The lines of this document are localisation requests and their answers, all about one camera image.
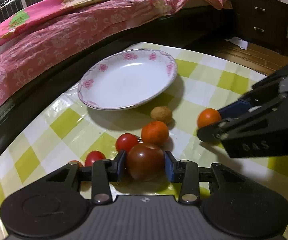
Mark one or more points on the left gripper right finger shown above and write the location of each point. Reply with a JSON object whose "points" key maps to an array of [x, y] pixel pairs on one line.
{"points": [[177, 170]]}

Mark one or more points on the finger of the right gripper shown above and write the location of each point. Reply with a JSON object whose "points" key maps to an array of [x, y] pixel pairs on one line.
{"points": [[258, 126], [237, 108]]}

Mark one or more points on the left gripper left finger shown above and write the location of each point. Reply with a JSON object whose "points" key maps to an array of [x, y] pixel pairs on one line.
{"points": [[111, 170]]}

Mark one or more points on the small orange tangerine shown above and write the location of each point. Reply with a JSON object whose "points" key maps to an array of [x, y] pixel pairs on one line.
{"points": [[208, 117]]}

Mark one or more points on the dark red large tomato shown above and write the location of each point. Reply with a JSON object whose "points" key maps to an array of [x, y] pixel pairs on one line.
{"points": [[145, 161]]}

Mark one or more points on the large orange tangerine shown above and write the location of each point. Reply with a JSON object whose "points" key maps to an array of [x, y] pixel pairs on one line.
{"points": [[155, 132]]}

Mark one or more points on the red cherry tomato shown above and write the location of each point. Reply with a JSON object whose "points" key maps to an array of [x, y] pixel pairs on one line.
{"points": [[126, 142], [92, 157]]}

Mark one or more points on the small orange kumquat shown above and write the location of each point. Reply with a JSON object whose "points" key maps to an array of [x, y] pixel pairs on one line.
{"points": [[75, 162]]}

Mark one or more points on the green checkered plastic tablecloth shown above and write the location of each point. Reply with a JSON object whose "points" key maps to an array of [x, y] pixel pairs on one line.
{"points": [[67, 130]]}

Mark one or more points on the white crumpled paper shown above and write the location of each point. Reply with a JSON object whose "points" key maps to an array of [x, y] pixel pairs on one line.
{"points": [[242, 44]]}

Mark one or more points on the dark wooden nightstand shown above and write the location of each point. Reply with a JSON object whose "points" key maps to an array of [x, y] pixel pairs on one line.
{"points": [[262, 22]]}

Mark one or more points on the white floral porcelain plate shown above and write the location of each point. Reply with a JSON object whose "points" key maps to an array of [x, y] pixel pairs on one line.
{"points": [[127, 79]]}

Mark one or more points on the pink floral bed quilt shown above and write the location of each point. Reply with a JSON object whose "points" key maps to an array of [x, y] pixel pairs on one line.
{"points": [[44, 34]]}

